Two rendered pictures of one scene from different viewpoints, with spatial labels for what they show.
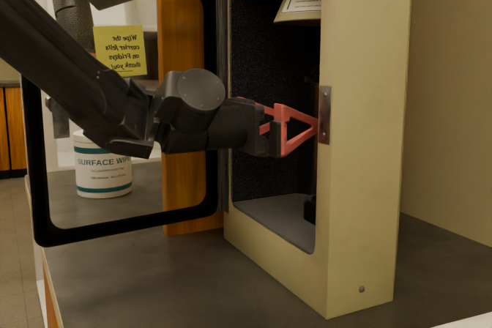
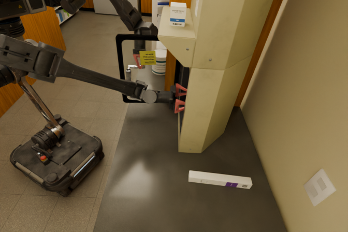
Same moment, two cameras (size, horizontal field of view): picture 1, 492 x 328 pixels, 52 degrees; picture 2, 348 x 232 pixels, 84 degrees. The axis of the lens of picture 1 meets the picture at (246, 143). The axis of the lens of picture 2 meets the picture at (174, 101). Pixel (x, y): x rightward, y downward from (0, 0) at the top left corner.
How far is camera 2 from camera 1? 0.54 m
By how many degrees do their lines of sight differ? 36
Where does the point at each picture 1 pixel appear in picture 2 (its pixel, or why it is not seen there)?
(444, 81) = (270, 84)
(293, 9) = not seen: hidden behind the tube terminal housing
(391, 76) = (207, 106)
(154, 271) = (151, 115)
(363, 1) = (199, 88)
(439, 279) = (222, 151)
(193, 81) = (148, 93)
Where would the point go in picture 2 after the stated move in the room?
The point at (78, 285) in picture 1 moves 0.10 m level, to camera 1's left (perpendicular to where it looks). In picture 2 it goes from (131, 114) to (117, 107)
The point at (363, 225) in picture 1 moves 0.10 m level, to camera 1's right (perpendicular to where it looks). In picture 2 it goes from (192, 137) to (213, 146)
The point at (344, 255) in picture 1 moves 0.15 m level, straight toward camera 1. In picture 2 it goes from (185, 142) to (163, 163)
